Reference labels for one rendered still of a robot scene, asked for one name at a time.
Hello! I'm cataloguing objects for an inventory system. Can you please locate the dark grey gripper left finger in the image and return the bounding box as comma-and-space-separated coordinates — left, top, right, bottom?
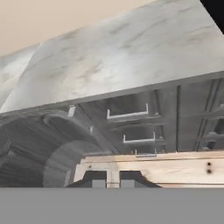
66, 170, 107, 189

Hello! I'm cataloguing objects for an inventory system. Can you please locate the large grey wood drawer front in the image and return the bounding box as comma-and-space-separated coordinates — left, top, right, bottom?
79, 88, 162, 124

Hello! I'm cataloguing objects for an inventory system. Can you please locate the low grey wood drawer front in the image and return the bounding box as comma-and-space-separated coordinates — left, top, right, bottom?
121, 143, 167, 155

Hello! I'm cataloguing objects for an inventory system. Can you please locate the long silver drawer handle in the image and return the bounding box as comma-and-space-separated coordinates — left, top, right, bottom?
106, 102, 150, 121

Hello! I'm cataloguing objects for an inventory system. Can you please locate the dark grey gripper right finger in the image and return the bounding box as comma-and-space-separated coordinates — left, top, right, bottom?
119, 170, 161, 189

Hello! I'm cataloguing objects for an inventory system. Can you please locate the medium grey wood drawer front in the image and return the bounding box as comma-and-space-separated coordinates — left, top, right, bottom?
108, 122, 165, 147

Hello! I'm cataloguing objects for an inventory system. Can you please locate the medium silver drawer handle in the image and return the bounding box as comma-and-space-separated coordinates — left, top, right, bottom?
122, 131, 157, 144

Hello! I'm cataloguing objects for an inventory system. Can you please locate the short silver drawer handle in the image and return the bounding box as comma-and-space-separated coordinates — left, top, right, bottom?
134, 148, 158, 158

